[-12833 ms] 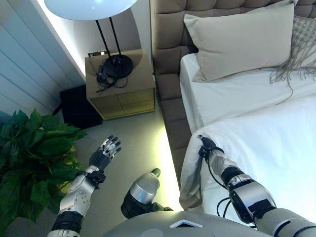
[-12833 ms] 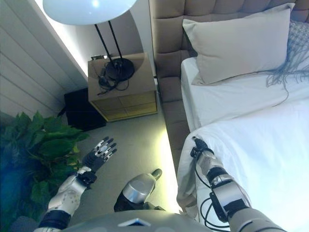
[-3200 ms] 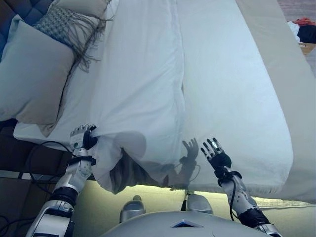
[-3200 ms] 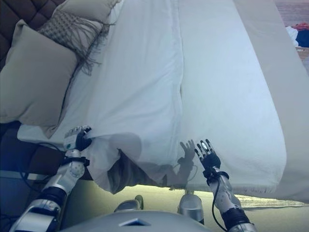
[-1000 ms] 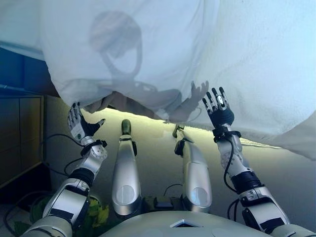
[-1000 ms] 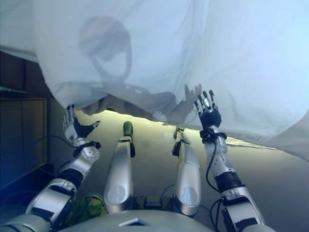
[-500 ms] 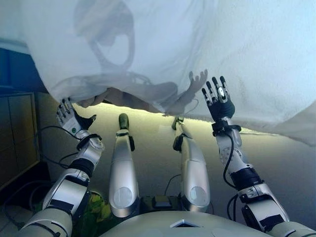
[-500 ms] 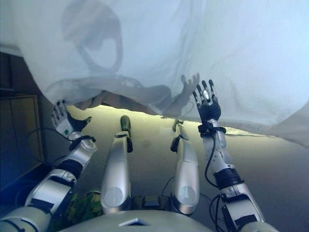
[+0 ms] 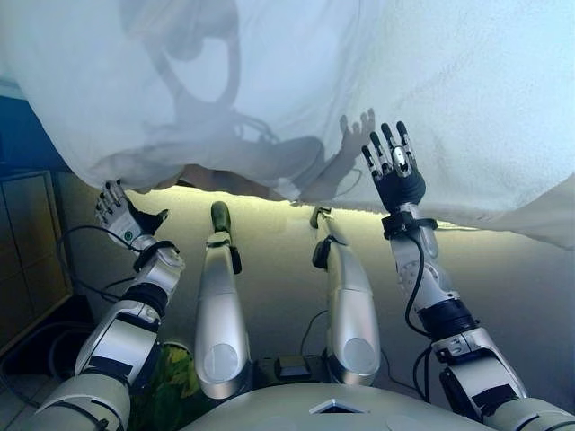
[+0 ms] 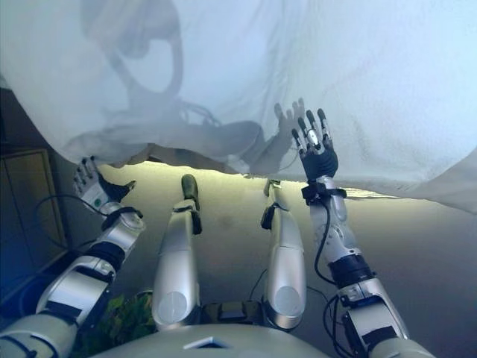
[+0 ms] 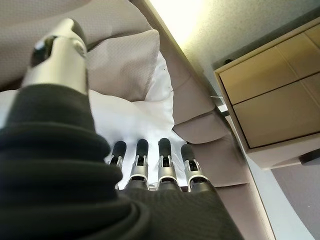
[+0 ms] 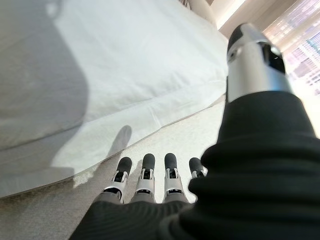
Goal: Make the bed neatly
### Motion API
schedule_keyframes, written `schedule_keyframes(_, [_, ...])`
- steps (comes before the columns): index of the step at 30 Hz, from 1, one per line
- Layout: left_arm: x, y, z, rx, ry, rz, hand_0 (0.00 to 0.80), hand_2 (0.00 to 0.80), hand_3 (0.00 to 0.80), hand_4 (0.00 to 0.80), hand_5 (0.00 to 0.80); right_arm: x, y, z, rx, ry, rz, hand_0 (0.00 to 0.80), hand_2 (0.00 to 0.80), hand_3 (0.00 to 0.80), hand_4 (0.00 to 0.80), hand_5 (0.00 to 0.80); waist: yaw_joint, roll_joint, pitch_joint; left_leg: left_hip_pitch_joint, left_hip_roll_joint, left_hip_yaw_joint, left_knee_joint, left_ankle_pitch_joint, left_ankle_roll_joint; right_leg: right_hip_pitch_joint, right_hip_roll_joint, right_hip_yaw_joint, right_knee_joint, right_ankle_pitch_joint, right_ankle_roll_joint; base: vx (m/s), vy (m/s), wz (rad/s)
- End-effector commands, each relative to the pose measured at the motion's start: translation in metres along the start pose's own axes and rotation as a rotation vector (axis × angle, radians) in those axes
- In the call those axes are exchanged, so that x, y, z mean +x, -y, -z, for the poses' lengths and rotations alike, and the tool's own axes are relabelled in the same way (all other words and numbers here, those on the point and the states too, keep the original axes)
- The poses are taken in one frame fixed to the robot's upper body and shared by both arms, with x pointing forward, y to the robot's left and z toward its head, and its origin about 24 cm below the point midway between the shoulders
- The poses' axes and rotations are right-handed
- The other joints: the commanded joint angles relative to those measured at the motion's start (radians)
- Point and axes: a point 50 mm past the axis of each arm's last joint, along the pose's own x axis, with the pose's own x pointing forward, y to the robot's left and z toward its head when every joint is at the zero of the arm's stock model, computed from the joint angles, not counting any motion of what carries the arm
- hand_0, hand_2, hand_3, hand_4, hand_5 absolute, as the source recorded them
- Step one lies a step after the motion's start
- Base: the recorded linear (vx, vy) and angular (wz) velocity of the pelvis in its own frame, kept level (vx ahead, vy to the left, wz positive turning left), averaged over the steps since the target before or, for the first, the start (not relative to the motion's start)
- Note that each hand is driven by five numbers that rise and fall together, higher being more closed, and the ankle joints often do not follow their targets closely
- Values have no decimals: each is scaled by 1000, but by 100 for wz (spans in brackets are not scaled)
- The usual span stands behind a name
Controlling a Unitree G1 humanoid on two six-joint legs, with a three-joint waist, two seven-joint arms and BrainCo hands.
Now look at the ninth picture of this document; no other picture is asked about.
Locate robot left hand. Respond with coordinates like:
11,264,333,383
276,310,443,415
93,179,170,246

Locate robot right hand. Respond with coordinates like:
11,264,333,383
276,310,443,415
361,120,427,215

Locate white duvet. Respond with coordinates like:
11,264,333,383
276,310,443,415
0,0,392,203

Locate wooden nightstand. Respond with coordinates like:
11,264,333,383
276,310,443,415
0,170,75,356

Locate silver robot left leg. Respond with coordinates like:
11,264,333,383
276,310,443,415
193,200,251,400

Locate silver robot leg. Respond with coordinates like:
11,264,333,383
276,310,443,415
310,206,383,390
193,200,251,400

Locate silver robot right leg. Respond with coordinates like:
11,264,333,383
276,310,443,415
310,206,383,390

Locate green leafy plant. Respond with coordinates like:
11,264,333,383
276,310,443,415
134,343,203,431

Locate silver robot torso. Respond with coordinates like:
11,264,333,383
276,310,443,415
179,381,500,431

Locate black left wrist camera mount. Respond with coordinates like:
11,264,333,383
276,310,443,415
133,240,181,273

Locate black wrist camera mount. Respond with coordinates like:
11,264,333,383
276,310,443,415
133,240,181,273
381,214,439,239

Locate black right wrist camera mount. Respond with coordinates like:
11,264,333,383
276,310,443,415
381,214,439,239

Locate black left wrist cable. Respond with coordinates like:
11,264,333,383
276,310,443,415
56,224,140,302

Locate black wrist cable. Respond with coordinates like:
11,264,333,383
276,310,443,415
406,233,444,400
56,224,140,302

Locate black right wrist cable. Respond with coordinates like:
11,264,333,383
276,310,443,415
406,233,444,400

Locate brown upholstered bed frame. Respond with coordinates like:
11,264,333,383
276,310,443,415
179,163,288,198

